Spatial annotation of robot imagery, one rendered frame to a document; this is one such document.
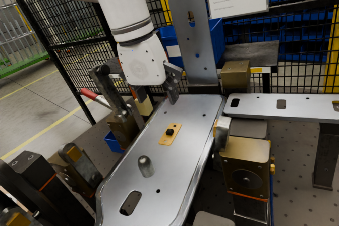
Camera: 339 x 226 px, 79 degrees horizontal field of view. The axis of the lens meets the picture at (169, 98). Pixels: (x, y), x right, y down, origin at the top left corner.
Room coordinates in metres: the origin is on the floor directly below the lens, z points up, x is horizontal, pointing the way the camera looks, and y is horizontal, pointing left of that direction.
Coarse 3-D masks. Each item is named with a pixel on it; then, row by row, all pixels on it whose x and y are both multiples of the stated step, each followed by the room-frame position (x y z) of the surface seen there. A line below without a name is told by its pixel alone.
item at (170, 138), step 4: (172, 124) 0.47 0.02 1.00; (176, 124) 0.47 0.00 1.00; (180, 124) 0.46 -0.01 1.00; (168, 128) 0.46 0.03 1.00; (172, 128) 0.46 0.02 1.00; (176, 128) 0.45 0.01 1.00; (164, 132) 0.45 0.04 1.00; (168, 132) 0.43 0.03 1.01; (172, 132) 0.43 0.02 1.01; (176, 132) 0.43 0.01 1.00; (164, 136) 0.43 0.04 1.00; (168, 136) 0.43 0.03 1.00; (172, 136) 0.42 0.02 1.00; (160, 140) 0.42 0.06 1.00; (164, 140) 0.42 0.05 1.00; (168, 140) 0.41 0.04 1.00; (172, 140) 0.41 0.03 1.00; (160, 144) 0.41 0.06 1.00; (164, 144) 0.40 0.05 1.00; (168, 144) 0.40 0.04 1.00
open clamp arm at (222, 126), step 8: (216, 120) 0.31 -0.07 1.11; (224, 120) 0.29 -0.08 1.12; (216, 128) 0.29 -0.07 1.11; (224, 128) 0.28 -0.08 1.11; (216, 136) 0.29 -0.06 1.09; (224, 136) 0.28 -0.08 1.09; (216, 144) 0.29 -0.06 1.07; (224, 144) 0.28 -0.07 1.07; (216, 152) 0.29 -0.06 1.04; (216, 160) 0.29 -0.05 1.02; (216, 168) 0.29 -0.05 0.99
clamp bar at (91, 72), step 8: (104, 64) 0.52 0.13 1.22; (88, 72) 0.52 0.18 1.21; (96, 72) 0.52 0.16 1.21; (104, 72) 0.50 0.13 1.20; (96, 80) 0.51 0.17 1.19; (104, 80) 0.53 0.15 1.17; (104, 88) 0.51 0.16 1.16; (112, 88) 0.53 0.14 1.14; (104, 96) 0.51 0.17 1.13; (112, 96) 0.52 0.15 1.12; (120, 96) 0.53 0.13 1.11; (112, 104) 0.51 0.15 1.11; (120, 104) 0.53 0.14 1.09; (120, 112) 0.50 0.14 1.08; (128, 112) 0.52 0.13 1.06
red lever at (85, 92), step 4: (84, 88) 0.58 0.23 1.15; (84, 92) 0.57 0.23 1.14; (88, 92) 0.57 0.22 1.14; (92, 92) 0.57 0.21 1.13; (88, 96) 0.56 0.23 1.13; (92, 96) 0.56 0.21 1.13; (96, 96) 0.56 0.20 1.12; (96, 100) 0.55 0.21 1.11; (100, 100) 0.55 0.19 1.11; (104, 100) 0.55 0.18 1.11; (104, 104) 0.54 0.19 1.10; (108, 104) 0.54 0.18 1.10; (108, 108) 0.54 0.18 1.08; (120, 108) 0.53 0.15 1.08; (124, 112) 0.51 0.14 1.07
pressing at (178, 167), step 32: (192, 96) 0.59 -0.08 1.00; (224, 96) 0.54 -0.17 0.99; (160, 128) 0.48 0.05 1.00; (192, 128) 0.43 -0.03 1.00; (128, 160) 0.39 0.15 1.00; (160, 160) 0.36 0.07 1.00; (192, 160) 0.33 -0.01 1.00; (96, 192) 0.32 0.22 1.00; (128, 192) 0.30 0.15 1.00; (160, 192) 0.27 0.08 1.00; (192, 192) 0.25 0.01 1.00; (96, 224) 0.25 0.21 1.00; (128, 224) 0.23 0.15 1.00; (160, 224) 0.21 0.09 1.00
